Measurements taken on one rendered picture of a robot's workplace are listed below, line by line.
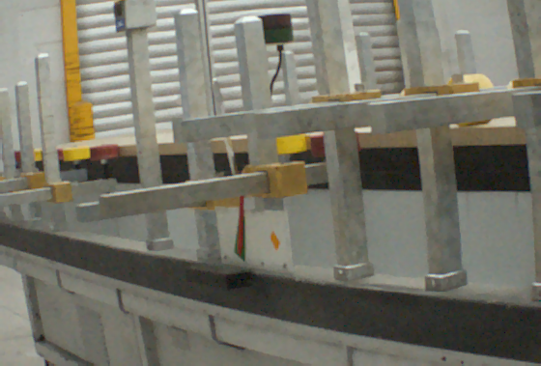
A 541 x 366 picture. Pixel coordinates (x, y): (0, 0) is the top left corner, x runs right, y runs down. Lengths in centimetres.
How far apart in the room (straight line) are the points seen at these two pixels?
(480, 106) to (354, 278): 60
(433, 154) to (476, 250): 35
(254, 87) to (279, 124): 59
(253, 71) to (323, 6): 26
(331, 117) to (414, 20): 20
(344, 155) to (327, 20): 20
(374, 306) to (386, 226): 42
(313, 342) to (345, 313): 22
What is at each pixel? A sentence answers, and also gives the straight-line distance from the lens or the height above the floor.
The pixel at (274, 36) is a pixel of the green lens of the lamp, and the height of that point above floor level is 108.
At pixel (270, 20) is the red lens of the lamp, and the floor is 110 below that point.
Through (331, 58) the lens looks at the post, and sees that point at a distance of 182.
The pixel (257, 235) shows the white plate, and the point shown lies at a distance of 206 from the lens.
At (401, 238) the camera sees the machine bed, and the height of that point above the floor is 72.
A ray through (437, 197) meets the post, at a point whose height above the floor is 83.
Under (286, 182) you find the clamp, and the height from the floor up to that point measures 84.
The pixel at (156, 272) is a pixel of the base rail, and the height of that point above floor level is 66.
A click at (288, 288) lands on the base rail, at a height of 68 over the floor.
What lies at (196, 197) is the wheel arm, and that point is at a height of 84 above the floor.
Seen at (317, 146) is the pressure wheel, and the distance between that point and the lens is 205.
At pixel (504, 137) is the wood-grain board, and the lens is 180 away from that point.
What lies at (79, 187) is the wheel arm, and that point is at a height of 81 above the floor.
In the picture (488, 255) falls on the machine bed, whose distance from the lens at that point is 189.
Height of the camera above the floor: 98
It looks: 3 degrees down
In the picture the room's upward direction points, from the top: 7 degrees counter-clockwise
